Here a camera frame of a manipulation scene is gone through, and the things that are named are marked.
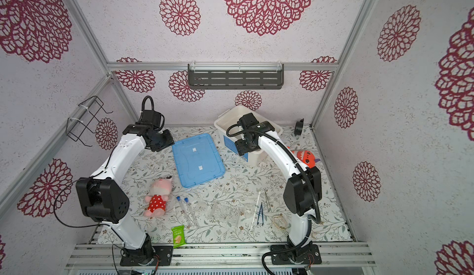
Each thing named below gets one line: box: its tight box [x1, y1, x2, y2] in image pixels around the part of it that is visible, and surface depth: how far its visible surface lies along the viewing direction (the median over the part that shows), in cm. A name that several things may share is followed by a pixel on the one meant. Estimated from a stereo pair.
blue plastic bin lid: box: [172, 133, 226, 188], surface depth 105 cm
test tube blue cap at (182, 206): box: [176, 195, 191, 221], surface depth 89 cm
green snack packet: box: [170, 224, 186, 249], surface depth 79 cm
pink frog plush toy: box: [143, 176, 173, 218], surface depth 85 cm
